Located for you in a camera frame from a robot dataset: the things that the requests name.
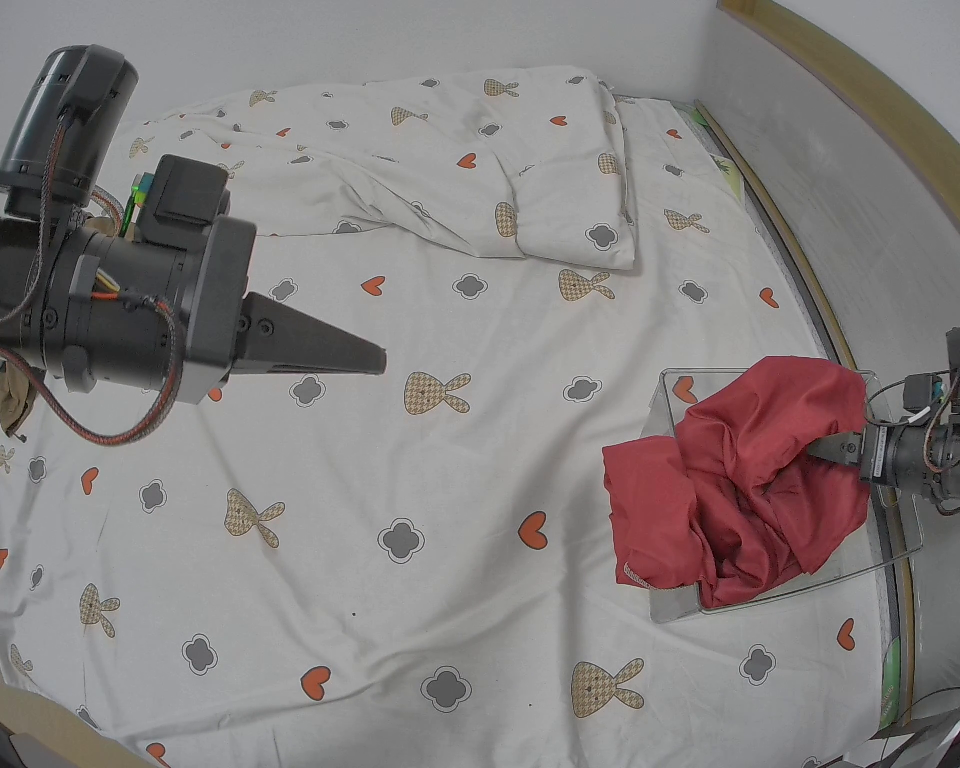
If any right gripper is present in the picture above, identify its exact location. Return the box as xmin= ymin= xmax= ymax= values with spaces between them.
xmin=806 ymin=422 xmax=936 ymax=490

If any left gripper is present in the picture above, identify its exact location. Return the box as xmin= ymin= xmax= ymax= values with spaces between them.
xmin=63 ymin=216 xmax=261 ymax=408

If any red shirt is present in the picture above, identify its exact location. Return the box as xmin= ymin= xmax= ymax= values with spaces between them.
xmin=601 ymin=355 xmax=876 ymax=611

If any clear plastic box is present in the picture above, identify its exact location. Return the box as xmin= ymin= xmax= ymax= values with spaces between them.
xmin=639 ymin=366 xmax=926 ymax=626

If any white printed quilt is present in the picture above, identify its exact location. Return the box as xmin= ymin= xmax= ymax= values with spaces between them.
xmin=120 ymin=66 xmax=641 ymax=273

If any black cable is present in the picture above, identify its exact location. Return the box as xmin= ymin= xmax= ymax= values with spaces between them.
xmin=0 ymin=294 xmax=186 ymax=449
xmin=864 ymin=378 xmax=960 ymax=519

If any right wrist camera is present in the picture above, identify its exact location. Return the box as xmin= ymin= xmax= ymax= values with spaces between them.
xmin=902 ymin=371 xmax=944 ymax=415

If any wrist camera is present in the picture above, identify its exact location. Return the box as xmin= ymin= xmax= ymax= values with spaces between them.
xmin=129 ymin=153 xmax=234 ymax=247
xmin=902 ymin=371 xmax=944 ymax=415

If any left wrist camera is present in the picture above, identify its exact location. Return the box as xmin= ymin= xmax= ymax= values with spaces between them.
xmin=129 ymin=153 xmax=234 ymax=247

